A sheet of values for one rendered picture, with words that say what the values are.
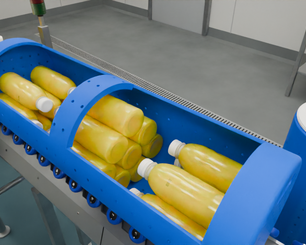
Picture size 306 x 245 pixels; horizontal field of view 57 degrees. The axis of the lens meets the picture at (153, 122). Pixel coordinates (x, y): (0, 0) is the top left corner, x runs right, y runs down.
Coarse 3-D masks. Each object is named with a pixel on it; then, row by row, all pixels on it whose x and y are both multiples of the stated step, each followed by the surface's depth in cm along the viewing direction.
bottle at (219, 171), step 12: (180, 144) 65; (192, 144) 63; (180, 156) 63; (192, 156) 61; (204, 156) 60; (216, 156) 59; (192, 168) 60; (204, 168) 59; (216, 168) 58; (228, 168) 57; (240, 168) 57; (204, 180) 60; (216, 180) 57; (228, 180) 56
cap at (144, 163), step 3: (144, 159) 59; (147, 159) 59; (150, 159) 60; (141, 162) 58; (144, 162) 58; (147, 162) 58; (150, 162) 58; (141, 165) 58; (144, 165) 58; (147, 165) 58; (138, 168) 58; (141, 168) 58; (144, 168) 57; (138, 171) 58; (141, 171) 58; (144, 171) 57; (138, 174) 59; (141, 174) 58
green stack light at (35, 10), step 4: (32, 4) 131; (36, 4) 130; (40, 4) 131; (44, 4) 133; (32, 8) 132; (36, 8) 131; (40, 8) 132; (44, 8) 134; (36, 12) 132; (40, 12) 133; (44, 12) 134
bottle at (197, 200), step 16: (144, 176) 57; (160, 176) 54; (176, 176) 53; (192, 176) 53; (160, 192) 53; (176, 192) 51; (192, 192) 50; (208, 192) 50; (176, 208) 52; (192, 208) 49; (208, 208) 48; (208, 224) 48
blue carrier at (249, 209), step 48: (0, 48) 83; (48, 48) 89; (96, 96) 62; (144, 96) 75; (48, 144) 65; (240, 144) 63; (96, 192) 59; (144, 192) 75; (240, 192) 42; (288, 192) 55; (192, 240) 44; (240, 240) 40
